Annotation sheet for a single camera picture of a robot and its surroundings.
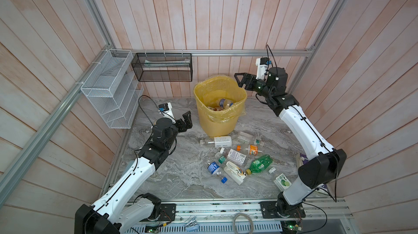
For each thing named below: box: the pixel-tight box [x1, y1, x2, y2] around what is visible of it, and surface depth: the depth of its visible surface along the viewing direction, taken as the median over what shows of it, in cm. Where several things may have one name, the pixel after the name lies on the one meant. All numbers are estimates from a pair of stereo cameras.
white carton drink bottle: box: [223, 161, 248, 186], surface depth 82 cm
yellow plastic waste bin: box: [193, 75, 248, 138], surface depth 91 cm
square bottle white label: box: [219, 146, 248, 168], surface depth 90 cm
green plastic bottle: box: [246, 154, 274, 176], surface depth 87 cm
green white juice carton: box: [273, 173, 293, 192], surface depth 81 cm
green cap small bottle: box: [214, 151, 227, 164], surface depth 88 cm
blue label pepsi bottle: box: [205, 159, 229, 184], surface depth 84 cm
